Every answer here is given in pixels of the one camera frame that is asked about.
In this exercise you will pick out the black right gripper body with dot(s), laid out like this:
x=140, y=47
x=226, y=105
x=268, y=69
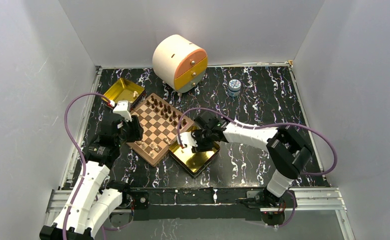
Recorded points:
x=205, y=141

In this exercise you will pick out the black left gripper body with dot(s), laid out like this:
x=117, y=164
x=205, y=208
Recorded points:
x=130, y=132

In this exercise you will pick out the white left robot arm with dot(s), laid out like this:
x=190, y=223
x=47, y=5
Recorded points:
x=89, y=205

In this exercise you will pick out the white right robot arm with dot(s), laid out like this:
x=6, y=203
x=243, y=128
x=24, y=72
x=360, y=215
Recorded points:
x=286, y=147

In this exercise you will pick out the wooden chess board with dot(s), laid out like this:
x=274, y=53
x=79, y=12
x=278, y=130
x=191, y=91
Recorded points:
x=184, y=123

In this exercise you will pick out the dark chess pieces row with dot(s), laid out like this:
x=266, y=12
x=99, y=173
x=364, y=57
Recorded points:
x=156, y=114

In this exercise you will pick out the gold tin with white pieces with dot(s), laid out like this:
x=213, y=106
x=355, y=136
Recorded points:
x=125, y=90

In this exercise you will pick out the empty gold tin lid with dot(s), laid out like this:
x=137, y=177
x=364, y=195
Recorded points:
x=193, y=163

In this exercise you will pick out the small blue white jar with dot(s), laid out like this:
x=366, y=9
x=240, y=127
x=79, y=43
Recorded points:
x=234, y=87

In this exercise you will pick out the round pastel drawer cabinet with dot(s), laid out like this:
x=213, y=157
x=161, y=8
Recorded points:
x=179, y=63

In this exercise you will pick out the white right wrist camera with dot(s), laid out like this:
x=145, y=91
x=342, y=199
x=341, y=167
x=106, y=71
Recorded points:
x=185, y=139

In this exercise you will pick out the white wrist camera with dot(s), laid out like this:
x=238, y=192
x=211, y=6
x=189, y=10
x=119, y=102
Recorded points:
x=185, y=139
x=121, y=111

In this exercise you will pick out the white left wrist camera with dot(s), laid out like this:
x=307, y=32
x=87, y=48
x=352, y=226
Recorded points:
x=121, y=111

